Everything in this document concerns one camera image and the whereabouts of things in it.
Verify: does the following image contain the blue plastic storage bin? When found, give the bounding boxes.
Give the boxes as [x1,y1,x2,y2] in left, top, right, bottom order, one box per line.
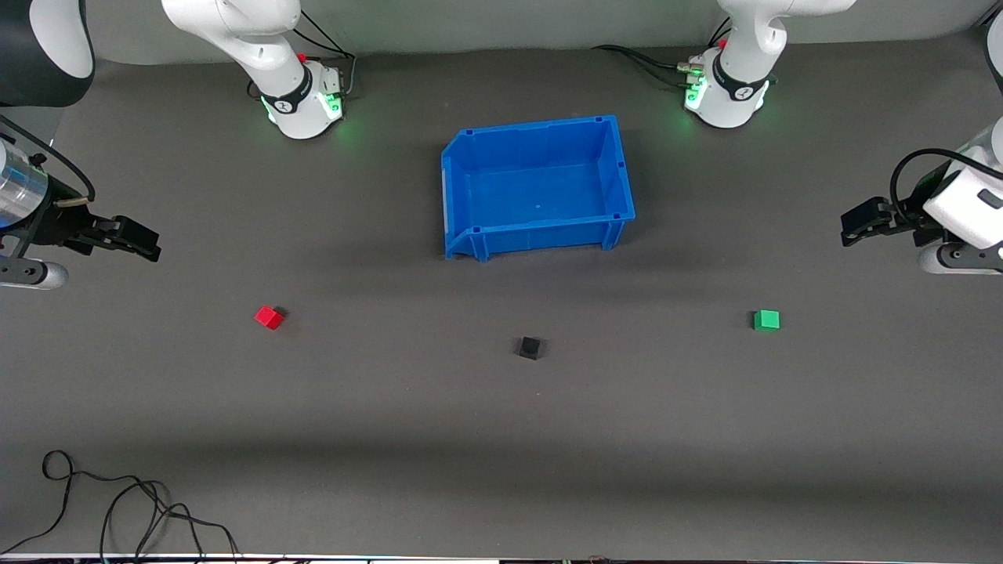
[440,115,636,262]

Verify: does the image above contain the black left arm base cables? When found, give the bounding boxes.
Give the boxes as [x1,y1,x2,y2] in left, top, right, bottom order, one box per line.
[592,20,733,89]

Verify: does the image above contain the thin black loose cable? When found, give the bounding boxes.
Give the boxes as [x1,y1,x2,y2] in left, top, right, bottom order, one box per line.
[0,450,241,559]

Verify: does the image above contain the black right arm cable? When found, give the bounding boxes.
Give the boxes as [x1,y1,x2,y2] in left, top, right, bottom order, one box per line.
[0,116,97,206]

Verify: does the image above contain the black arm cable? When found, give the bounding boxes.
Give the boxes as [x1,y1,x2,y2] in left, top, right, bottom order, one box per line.
[0,116,97,206]
[889,147,1003,232]

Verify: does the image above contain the black right arm base cables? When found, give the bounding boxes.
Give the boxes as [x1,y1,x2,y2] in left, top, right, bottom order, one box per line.
[249,12,358,101]

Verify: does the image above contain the black arm base cables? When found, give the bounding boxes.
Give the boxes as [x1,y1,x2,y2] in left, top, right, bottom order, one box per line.
[249,12,358,101]
[592,20,733,89]

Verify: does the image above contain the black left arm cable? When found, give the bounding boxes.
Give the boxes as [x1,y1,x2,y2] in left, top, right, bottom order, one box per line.
[889,147,1003,232]

